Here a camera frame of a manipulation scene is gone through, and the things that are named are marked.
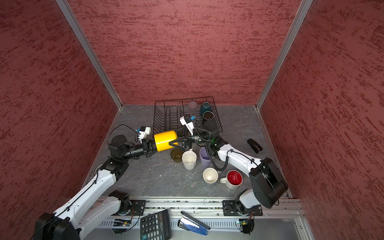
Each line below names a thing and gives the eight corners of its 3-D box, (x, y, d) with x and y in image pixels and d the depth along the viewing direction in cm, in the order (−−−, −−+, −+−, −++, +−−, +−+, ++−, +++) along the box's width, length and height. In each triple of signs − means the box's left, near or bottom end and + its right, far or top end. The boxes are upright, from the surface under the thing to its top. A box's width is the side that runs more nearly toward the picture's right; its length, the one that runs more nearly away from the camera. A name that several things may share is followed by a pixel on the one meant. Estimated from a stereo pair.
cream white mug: (208, 189, 82) (209, 184, 74) (200, 178, 85) (201, 172, 78) (218, 181, 85) (220, 175, 77) (210, 171, 88) (212, 164, 81)
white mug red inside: (220, 189, 82) (223, 185, 76) (219, 174, 87) (221, 169, 81) (240, 189, 82) (244, 185, 76) (237, 174, 88) (241, 169, 81)
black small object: (256, 153, 97) (258, 152, 95) (245, 142, 102) (246, 140, 100) (261, 150, 98) (263, 148, 96) (250, 139, 104) (251, 137, 102)
